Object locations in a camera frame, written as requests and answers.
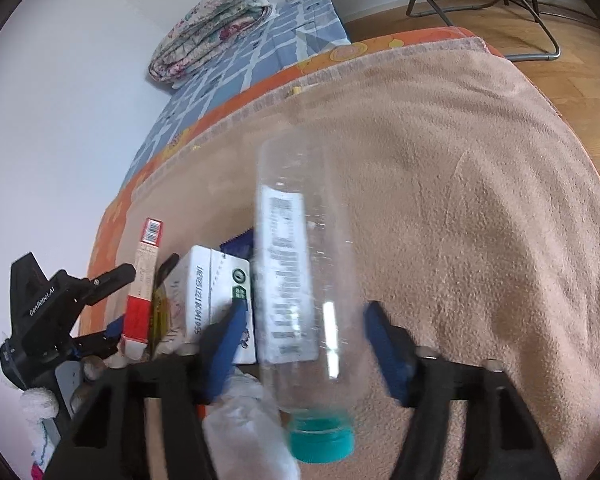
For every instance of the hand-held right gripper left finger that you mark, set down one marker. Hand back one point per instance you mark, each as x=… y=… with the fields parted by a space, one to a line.
x=230 y=340

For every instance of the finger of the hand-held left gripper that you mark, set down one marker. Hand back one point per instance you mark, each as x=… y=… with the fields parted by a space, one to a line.
x=112 y=277
x=97 y=342

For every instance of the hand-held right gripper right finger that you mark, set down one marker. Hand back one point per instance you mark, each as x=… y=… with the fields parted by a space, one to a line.
x=380 y=340

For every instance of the pink cloth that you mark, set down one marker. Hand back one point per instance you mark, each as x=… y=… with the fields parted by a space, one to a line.
x=37 y=472

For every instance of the blue foil packet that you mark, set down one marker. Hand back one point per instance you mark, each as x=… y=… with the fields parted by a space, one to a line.
x=240 y=245

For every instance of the white carton box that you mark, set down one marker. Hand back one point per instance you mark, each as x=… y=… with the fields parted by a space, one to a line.
x=205 y=280

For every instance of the blue checked bed sheet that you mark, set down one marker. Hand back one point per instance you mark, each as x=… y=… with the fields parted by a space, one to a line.
x=260 y=60

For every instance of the orange floral blanket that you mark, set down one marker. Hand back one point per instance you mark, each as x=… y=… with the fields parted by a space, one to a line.
x=130 y=200

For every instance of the beige fleece blanket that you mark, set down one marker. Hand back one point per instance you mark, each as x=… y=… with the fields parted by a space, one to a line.
x=455 y=210

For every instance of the crumpled clear plastic bag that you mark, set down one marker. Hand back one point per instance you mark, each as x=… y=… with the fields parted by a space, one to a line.
x=245 y=425

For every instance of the dark yellow snack packet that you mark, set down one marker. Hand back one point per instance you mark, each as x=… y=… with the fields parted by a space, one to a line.
x=160 y=310

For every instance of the white cloth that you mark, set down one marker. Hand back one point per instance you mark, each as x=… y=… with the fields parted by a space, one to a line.
x=37 y=405

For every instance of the folded floral quilt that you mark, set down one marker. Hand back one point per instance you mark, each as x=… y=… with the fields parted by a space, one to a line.
x=210 y=25

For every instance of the clear plastic bottle teal cap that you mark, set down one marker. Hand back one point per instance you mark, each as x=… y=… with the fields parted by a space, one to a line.
x=285 y=285

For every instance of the red and white box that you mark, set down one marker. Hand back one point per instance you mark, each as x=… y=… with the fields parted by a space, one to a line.
x=142 y=280

